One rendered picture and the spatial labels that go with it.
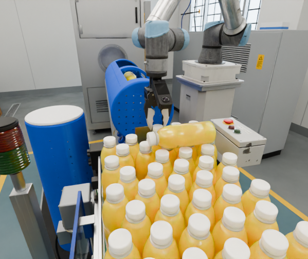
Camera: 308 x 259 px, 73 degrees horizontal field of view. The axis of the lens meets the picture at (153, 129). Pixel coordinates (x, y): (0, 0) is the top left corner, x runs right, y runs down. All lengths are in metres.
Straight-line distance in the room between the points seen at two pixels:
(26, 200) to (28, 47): 5.50
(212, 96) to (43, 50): 5.04
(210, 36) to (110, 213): 1.12
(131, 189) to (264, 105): 2.12
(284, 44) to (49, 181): 2.26
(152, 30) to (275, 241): 0.60
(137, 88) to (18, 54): 5.22
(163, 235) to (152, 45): 0.53
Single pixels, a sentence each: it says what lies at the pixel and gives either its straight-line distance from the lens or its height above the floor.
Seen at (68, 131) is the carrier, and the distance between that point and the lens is 1.09.
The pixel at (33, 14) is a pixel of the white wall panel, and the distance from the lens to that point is 5.92.
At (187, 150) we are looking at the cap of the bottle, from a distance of 0.62.
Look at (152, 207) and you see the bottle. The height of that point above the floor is 1.06.
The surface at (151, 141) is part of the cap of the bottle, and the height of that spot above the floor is 1.13.
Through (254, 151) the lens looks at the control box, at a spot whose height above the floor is 1.06.
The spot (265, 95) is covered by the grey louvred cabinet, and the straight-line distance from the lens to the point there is 2.48.
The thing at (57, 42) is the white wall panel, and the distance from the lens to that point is 5.89.
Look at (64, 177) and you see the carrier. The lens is 1.20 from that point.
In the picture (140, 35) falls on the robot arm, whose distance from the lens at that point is 0.86.
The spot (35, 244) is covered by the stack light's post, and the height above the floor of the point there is 0.94.
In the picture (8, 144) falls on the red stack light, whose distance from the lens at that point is 0.47.
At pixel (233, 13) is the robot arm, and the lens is 1.19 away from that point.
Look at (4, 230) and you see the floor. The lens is 2.16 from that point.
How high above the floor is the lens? 1.41
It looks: 25 degrees down
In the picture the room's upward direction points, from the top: straight up
